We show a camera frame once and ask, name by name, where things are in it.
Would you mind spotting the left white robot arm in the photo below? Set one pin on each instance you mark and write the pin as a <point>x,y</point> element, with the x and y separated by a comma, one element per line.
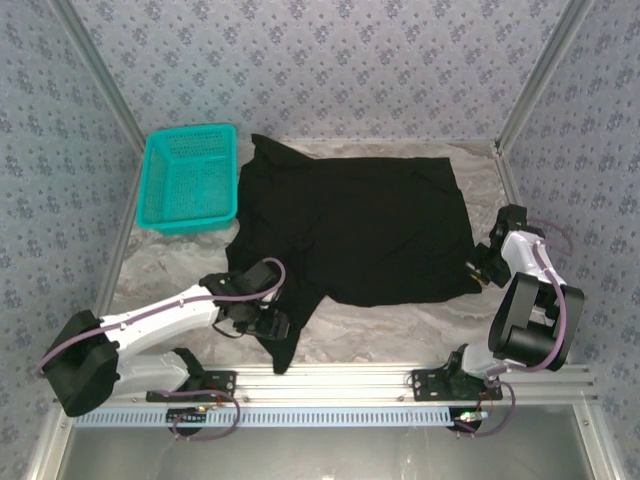
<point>160,312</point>

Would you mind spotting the aluminium lower frame bar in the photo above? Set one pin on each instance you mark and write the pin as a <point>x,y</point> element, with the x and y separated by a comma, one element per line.
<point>602,450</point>
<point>47,450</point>

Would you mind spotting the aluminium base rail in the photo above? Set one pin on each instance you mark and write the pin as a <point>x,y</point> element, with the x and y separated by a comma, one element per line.
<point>320,380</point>

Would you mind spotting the teal plastic basket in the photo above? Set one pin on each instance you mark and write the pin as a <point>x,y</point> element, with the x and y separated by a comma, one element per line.
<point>185,185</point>

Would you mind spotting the black t-shirt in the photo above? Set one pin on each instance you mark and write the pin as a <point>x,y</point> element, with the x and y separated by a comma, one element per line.
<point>360,225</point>

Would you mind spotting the aluminium frame post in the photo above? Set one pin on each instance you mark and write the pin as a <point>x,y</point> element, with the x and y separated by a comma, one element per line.
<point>544,75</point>
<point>102,75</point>

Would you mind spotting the small black circuit board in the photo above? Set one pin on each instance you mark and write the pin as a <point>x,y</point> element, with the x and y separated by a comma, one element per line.
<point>467,417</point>
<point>187,417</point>

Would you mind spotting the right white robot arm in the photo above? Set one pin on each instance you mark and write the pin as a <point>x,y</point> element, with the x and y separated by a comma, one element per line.
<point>525,255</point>

